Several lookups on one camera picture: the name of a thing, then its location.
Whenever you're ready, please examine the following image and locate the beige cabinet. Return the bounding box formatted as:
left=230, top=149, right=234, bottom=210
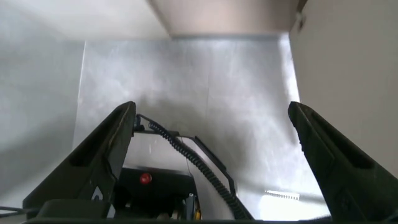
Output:
left=288, top=0, right=398, bottom=179

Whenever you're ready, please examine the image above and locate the black coiled cable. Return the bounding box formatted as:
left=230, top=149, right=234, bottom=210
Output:
left=136, top=114, right=253, bottom=220

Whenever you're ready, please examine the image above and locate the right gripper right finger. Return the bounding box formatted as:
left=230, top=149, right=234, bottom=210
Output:
left=287, top=101, right=398, bottom=222

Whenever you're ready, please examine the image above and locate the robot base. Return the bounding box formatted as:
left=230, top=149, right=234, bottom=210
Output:
left=107, top=114, right=255, bottom=221

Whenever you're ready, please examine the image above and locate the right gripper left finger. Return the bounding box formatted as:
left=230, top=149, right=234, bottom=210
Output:
left=22, top=100, right=137, bottom=218

